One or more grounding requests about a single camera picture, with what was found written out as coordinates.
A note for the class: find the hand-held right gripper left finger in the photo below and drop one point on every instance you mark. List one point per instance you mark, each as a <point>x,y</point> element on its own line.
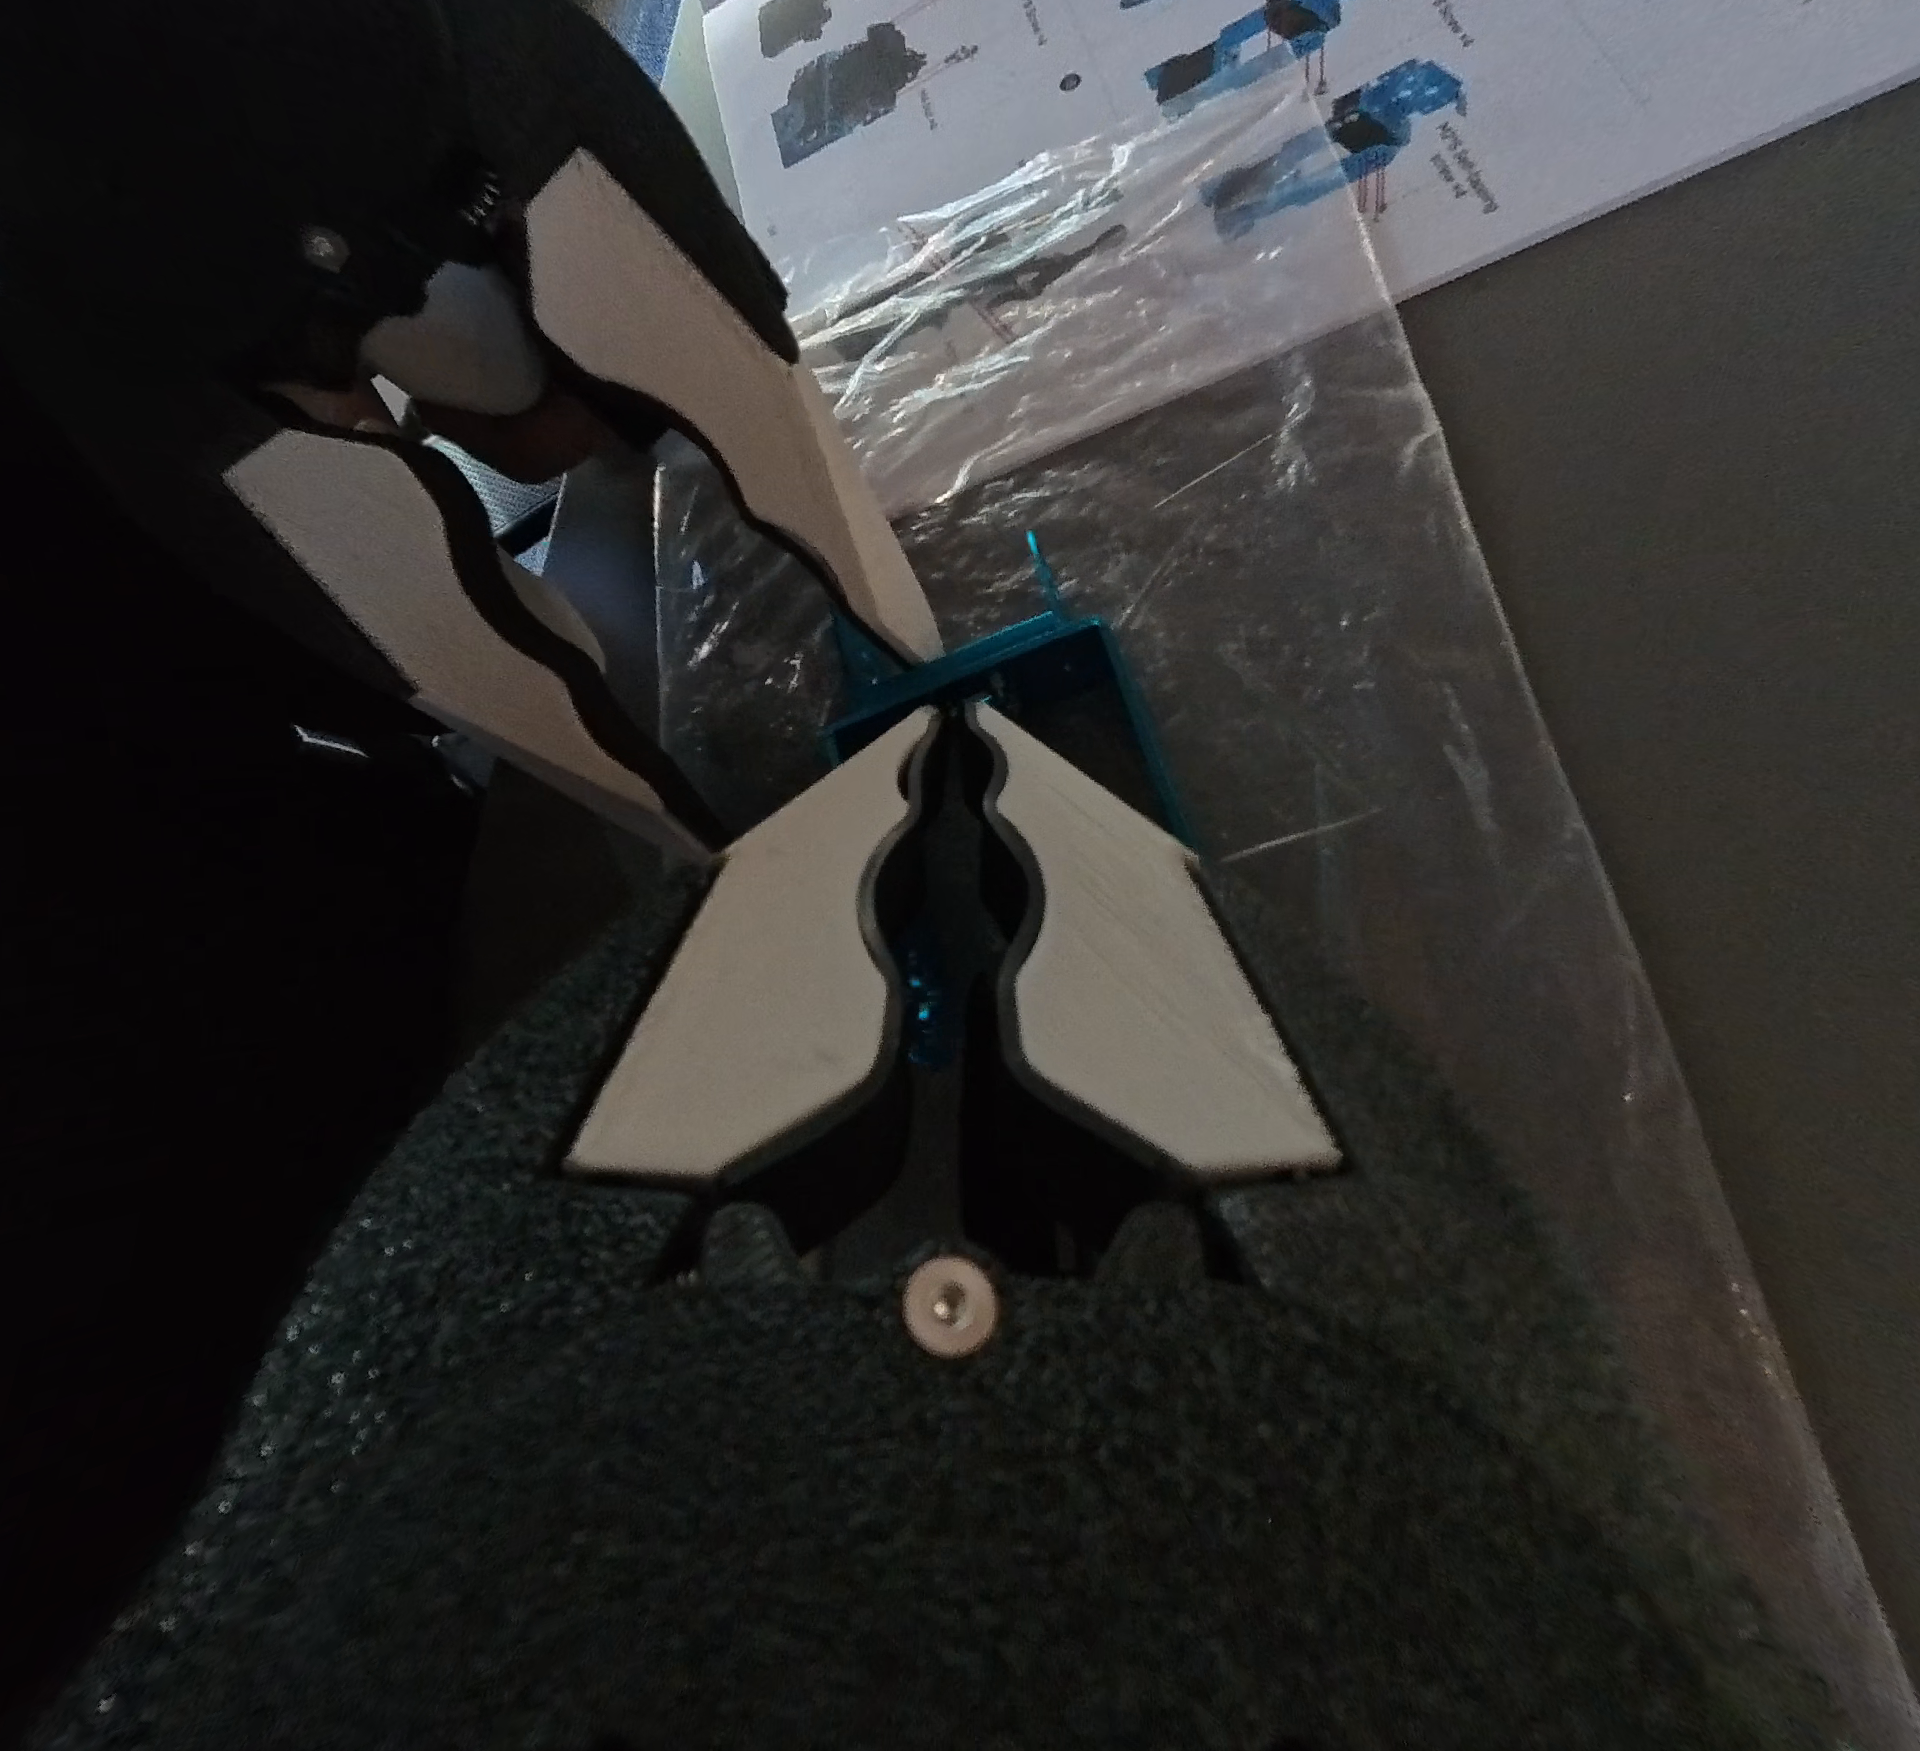
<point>751,1032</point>

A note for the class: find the open instruction manual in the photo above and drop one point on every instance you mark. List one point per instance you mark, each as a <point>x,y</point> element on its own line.
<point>1574,27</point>

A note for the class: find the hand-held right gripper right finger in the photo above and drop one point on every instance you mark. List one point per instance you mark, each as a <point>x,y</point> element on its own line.
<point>1155,1016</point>

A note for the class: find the blue metal servo bracket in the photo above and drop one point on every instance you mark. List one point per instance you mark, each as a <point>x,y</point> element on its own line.
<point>1094,702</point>

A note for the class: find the clear plastic bag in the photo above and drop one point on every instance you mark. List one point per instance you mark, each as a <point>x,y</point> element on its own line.
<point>1351,656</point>

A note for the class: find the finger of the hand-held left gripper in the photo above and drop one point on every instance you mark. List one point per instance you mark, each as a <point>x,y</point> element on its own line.
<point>674,311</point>
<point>390,567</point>

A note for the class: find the grey desk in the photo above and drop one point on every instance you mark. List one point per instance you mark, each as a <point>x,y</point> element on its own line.
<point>1724,732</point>

